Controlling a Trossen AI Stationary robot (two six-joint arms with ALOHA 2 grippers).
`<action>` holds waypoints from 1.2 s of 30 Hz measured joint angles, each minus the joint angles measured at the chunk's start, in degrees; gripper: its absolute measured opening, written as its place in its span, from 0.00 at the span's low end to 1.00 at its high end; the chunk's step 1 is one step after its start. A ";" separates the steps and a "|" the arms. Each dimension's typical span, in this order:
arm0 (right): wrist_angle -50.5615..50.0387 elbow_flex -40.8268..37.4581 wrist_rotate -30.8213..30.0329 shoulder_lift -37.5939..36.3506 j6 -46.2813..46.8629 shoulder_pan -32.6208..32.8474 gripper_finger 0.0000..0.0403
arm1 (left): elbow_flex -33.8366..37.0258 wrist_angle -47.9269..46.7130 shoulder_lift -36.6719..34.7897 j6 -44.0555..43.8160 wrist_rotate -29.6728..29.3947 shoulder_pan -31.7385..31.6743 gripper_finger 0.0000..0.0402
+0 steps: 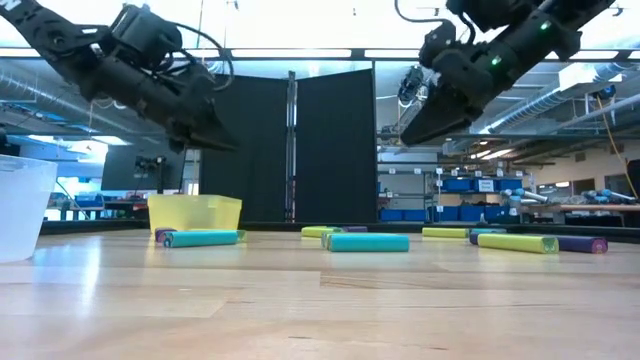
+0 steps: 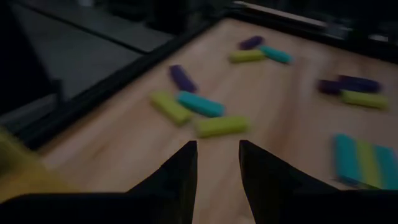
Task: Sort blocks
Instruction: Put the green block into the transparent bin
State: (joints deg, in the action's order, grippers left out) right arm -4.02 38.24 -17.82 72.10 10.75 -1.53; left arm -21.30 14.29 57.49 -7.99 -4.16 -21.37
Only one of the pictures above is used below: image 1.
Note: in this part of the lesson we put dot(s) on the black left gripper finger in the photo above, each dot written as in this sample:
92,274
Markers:
205,130

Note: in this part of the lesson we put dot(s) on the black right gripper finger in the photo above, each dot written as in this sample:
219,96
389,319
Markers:
440,117

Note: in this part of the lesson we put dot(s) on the teal block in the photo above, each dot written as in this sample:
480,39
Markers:
370,243
490,231
200,238

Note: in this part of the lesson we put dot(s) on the clear plastic bin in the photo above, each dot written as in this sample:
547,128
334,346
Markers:
25,210

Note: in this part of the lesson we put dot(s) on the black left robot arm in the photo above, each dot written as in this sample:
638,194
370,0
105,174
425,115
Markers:
45,27

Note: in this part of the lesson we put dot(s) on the grey background robot arm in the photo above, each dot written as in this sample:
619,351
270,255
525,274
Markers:
610,195
525,196

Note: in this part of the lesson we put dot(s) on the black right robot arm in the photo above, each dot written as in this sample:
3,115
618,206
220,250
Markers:
540,40

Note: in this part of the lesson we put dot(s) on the black background machine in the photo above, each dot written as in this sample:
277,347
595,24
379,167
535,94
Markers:
412,85

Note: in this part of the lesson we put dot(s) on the black partition panel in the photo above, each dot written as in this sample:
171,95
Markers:
255,175
335,150

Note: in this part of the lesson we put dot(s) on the metal storage shelf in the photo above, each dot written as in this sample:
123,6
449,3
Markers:
425,194

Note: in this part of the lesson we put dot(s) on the yellow translucent plastic bin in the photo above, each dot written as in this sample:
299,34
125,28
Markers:
195,212

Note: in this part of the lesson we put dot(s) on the dark monitor screen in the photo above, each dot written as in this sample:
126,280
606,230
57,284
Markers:
120,170

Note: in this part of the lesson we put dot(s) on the wooden workbench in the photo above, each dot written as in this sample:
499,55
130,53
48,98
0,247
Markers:
590,207

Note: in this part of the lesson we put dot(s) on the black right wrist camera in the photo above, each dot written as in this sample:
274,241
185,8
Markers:
437,42

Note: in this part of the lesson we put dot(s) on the silver corrugated ceiling duct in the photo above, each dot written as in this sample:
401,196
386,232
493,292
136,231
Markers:
25,95
530,107

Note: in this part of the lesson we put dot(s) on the silver partition post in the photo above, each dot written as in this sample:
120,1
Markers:
291,150

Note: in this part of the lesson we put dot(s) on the black aluminium table frame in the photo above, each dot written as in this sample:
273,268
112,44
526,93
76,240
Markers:
275,226

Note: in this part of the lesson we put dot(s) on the white rectangular ceiling duct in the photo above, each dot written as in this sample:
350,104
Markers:
590,75

